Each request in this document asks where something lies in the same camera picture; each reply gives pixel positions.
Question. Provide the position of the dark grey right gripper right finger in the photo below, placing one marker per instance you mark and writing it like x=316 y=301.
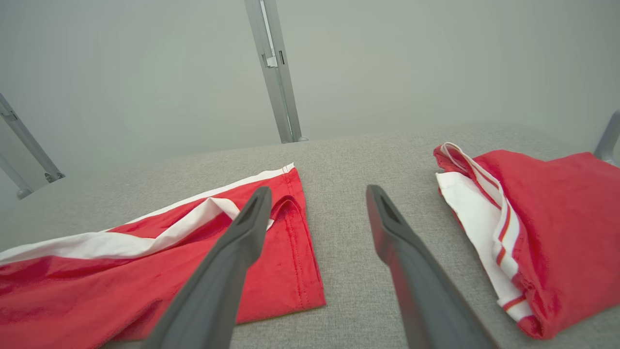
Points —
x=421 y=291

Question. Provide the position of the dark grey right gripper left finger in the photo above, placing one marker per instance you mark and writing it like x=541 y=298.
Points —
x=218 y=281

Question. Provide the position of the grey metal post white bracket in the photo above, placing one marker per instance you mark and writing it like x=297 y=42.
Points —
x=277 y=82

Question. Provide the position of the grey metal frame post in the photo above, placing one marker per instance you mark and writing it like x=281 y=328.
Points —
x=29 y=140
x=609 y=140

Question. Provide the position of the red basketball jersey white sleeves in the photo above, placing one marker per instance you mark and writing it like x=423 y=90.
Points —
x=562 y=228

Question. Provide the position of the red shorts white side stripe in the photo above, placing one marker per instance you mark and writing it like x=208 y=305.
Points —
x=87 y=286

